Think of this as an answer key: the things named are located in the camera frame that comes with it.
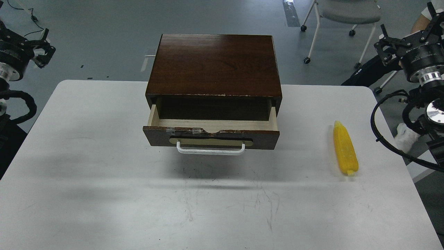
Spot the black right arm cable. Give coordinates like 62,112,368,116
370,89,444,173

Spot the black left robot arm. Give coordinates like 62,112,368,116
0,25,56,146

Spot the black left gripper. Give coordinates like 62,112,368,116
0,30,57,81

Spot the yellow toy corn cob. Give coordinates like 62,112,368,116
333,120,359,176

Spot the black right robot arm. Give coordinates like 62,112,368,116
370,2,444,172

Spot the white sneaker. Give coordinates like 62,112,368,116
394,123,421,153

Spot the black floor cable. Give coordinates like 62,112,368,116
6,0,45,38

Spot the grey office chair on wheels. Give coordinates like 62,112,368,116
300,0,382,69

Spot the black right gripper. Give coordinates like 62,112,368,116
374,2,444,83

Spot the dark wooden drawer cabinet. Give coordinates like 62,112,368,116
145,34,283,120

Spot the wooden drawer with white handle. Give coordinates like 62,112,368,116
143,105,280,156

